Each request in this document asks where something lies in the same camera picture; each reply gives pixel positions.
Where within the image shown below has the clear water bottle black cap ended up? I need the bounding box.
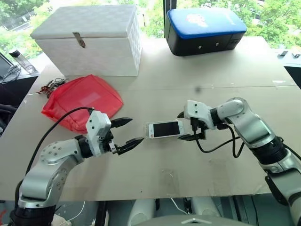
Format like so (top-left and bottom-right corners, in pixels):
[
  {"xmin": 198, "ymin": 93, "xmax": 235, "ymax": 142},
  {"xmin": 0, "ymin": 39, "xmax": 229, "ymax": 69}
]
[{"xmin": 8, "ymin": 48, "xmax": 38, "ymax": 75}]

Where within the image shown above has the blue and black padded case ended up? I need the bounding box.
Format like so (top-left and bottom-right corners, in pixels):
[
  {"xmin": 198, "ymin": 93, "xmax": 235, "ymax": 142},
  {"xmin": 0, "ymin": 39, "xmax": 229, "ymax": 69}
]
[{"xmin": 164, "ymin": 8, "xmax": 248, "ymax": 57}]

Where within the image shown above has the grey side table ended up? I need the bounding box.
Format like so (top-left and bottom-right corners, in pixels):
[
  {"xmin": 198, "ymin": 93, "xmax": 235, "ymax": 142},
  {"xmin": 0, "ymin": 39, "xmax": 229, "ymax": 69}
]
[{"xmin": 274, "ymin": 46, "xmax": 301, "ymax": 69}]

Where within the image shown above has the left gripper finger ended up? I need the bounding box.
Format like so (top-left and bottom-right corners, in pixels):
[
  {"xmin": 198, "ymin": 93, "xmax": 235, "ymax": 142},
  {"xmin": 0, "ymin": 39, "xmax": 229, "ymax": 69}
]
[
  {"xmin": 111, "ymin": 117, "xmax": 133, "ymax": 129},
  {"xmin": 116, "ymin": 137, "xmax": 145, "ymax": 156}
]

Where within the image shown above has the red mesh bag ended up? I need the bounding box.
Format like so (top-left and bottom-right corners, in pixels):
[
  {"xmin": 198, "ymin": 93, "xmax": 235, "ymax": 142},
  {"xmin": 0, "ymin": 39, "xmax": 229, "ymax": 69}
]
[{"xmin": 41, "ymin": 74, "xmax": 125, "ymax": 135}]

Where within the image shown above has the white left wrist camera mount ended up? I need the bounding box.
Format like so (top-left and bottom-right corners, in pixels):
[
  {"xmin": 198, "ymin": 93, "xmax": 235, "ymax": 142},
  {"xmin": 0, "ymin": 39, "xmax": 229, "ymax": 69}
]
[{"xmin": 85, "ymin": 110, "xmax": 112, "ymax": 158}]

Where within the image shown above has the dark red key bundle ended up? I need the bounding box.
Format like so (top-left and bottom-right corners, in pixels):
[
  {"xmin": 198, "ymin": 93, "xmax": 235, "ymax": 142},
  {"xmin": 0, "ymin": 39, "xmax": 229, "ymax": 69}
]
[{"xmin": 35, "ymin": 79, "xmax": 69, "ymax": 98}]

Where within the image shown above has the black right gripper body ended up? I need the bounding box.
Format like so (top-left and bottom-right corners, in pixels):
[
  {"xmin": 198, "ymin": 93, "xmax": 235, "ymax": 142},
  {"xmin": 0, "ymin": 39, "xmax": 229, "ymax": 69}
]
[{"xmin": 190, "ymin": 117, "xmax": 208, "ymax": 141}]

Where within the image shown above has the dark window frame post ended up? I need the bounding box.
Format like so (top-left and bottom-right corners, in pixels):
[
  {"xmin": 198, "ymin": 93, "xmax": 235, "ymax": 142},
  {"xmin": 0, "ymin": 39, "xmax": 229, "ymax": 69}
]
[{"xmin": 163, "ymin": 0, "xmax": 177, "ymax": 38}]

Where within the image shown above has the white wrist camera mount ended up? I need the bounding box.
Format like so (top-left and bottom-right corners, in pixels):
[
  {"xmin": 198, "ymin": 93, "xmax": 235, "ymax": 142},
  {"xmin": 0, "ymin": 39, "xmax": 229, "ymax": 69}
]
[
  {"xmin": 85, "ymin": 110, "xmax": 112, "ymax": 158},
  {"xmin": 183, "ymin": 100, "xmax": 216, "ymax": 130}
]

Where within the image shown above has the white smartphone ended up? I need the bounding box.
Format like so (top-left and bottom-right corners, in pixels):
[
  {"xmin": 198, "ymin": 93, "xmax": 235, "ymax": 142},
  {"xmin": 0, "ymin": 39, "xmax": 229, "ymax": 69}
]
[{"xmin": 148, "ymin": 120, "xmax": 186, "ymax": 140}]

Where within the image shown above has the white rounded robot leg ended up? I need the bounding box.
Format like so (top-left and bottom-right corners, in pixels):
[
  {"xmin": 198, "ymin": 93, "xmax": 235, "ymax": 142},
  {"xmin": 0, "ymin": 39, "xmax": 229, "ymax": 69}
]
[
  {"xmin": 130, "ymin": 199, "xmax": 157, "ymax": 226},
  {"xmin": 190, "ymin": 197, "xmax": 222, "ymax": 218}
]

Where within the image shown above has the grey robot torso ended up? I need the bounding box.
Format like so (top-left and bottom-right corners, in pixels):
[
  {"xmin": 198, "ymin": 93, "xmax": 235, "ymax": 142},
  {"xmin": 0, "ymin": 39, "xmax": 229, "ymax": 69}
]
[{"xmin": 138, "ymin": 214, "xmax": 238, "ymax": 226}]

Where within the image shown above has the black side table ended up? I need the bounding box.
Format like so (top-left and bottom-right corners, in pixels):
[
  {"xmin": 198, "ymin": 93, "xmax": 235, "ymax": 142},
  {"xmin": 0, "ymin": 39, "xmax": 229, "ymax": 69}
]
[{"xmin": 0, "ymin": 70, "xmax": 40, "ymax": 113}]

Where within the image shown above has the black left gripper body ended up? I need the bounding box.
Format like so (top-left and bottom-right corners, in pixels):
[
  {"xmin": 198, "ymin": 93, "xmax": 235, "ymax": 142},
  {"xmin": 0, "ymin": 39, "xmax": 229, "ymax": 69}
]
[{"xmin": 101, "ymin": 121, "xmax": 119, "ymax": 155}]

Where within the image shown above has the white lidded storage box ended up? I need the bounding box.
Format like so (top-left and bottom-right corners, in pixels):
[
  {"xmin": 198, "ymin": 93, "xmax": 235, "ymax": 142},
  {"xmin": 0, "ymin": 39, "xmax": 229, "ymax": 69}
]
[{"xmin": 30, "ymin": 4, "xmax": 143, "ymax": 78}]

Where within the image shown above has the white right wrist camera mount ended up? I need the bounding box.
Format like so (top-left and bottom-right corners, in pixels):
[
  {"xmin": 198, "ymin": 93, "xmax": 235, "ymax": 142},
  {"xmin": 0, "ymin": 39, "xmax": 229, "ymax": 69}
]
[{"xmin": 183, "ymin": 100, "xmax": 216, "ymax": 130}]

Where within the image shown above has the thin white cable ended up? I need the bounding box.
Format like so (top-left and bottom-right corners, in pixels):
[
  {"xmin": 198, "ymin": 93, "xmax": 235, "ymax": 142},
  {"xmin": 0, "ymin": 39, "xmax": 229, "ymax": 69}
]
[{"xmin": 53, "ymin": 200, "xmax": 87, "ymax": 223}]

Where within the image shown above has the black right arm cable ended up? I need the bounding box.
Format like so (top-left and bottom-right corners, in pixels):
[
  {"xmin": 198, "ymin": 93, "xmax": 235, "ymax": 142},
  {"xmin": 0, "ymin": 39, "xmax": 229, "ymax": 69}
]
[{"xmin": 190, "ymin": 117, "xmax": 245, "ymax": 158}]

